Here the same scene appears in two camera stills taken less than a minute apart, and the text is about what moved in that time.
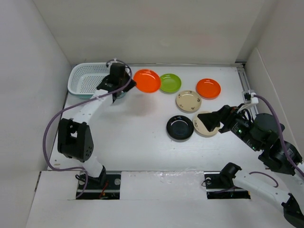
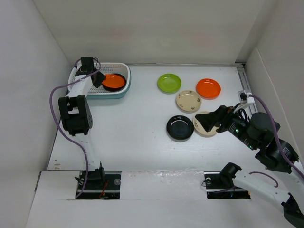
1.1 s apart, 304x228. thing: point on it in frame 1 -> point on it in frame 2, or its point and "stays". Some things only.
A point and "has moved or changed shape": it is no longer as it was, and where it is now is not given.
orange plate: x=147 y=80 has moved or changed shape
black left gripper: x=131 y=84 -> x=101 y=78
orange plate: x=208 y=89 stays
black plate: x=180 y=127 stays
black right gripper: x=225 y=115 stays
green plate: x=170 y=83 stays
